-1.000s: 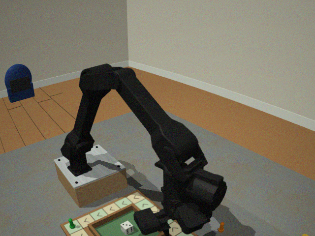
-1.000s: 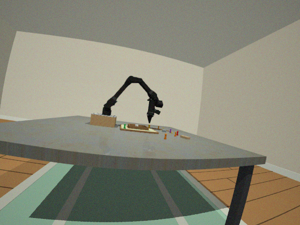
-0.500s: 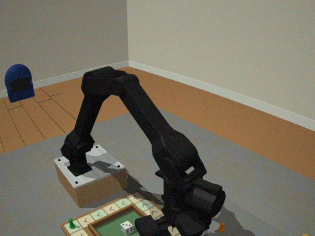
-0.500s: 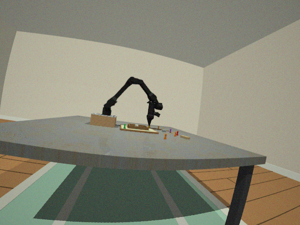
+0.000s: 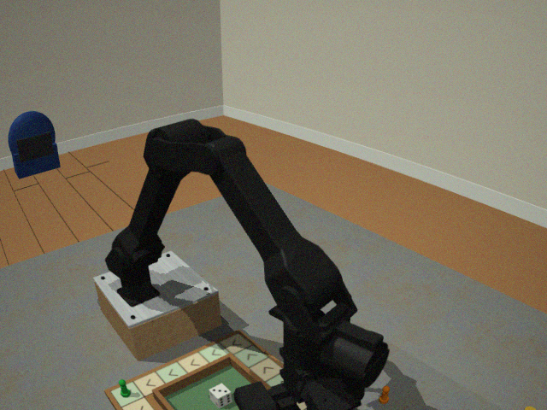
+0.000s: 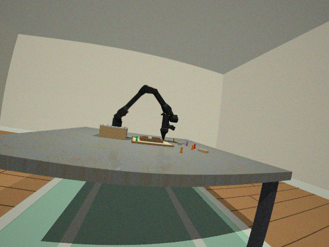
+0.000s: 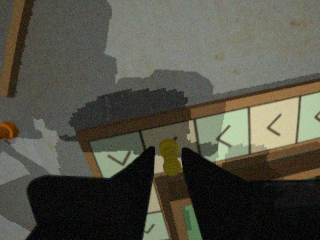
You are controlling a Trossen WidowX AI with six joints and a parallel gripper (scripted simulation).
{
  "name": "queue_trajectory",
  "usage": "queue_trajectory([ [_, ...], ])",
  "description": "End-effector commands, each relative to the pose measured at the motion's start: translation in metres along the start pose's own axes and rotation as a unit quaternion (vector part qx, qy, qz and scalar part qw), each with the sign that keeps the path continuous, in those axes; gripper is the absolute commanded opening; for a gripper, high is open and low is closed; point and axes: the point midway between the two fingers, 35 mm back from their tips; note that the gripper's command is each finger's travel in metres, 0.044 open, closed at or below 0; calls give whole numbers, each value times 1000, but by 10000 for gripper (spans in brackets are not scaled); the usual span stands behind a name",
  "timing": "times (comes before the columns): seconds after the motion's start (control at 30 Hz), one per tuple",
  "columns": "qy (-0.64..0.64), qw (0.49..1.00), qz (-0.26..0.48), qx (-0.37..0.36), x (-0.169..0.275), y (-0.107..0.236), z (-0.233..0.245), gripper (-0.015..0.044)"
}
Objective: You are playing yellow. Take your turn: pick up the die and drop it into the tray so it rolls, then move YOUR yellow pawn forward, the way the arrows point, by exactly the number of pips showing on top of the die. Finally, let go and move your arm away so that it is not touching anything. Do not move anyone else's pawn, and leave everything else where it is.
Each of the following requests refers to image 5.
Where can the orange pawn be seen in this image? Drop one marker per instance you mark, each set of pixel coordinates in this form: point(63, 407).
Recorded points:
point(384, 397)

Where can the white die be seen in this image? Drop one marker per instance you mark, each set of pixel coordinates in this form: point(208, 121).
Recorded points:
point(220, 395)

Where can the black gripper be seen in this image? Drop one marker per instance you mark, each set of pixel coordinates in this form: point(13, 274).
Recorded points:
point(279, 397)

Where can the green game pawn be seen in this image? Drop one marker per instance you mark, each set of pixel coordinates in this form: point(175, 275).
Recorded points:
point(125, 392)

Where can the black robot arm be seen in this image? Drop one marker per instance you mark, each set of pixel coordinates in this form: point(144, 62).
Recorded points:
point(300, 276)

